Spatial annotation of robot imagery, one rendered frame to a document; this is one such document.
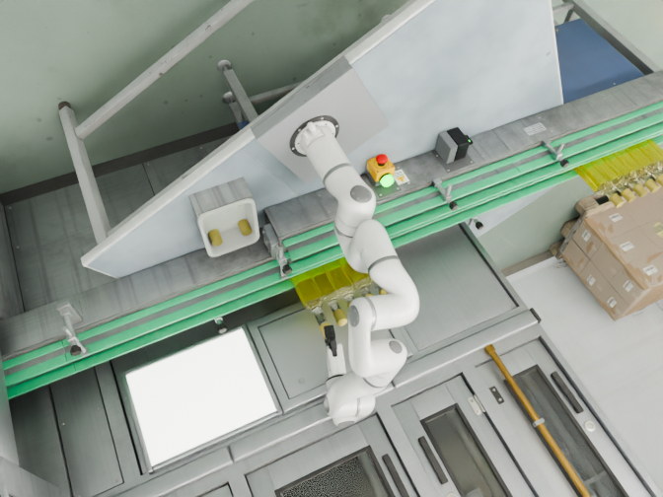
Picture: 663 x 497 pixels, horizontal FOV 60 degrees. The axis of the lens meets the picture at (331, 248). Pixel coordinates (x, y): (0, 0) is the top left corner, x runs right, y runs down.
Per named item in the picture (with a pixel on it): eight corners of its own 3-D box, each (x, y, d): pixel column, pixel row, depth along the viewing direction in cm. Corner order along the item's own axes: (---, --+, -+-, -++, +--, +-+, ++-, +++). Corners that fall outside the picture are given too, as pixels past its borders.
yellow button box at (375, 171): (365, 172, 198) (375, 187, 194) (366, 157, 192) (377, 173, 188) (383, 166, 200) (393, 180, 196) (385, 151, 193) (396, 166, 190)
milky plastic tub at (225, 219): (200, 239, 186) (209, 259, 182) (187, 195, 168) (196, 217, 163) (251, 221, 191) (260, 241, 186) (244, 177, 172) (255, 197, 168)
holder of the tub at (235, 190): (203, 247, 191) (211, 264, 187) (187, 194, 168) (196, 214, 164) (252, 229, 195) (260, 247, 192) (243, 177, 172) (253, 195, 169)
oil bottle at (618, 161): (587, 151, 230) (634, 201, 216) (592, 141, 226) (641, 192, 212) (598, 147, 232) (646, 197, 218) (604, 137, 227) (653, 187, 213)
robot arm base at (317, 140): (282, 133, 158) (306, 174, 151) (321, 106, 156) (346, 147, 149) (305, 158, 171) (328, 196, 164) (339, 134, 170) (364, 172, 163)
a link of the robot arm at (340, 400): (386, 357, 154) (359, 394, 169) (342, 358, 150) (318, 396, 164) (395, 386, 149) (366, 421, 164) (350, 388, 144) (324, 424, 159)
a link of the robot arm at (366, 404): (348, 411, 156) (380, 409, 159) (341, 375, 162) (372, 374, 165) (331, 430, 167) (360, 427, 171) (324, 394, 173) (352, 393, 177)
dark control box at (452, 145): (433, 148, 205) (446, 164, 200) (437, 132, 198) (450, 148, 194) (453, 141, 207) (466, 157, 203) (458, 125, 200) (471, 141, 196)
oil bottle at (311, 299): (283, 266, 198) (309, 318, 188) (283, 257, 193) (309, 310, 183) (299, 260, 199) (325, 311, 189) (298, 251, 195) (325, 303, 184)
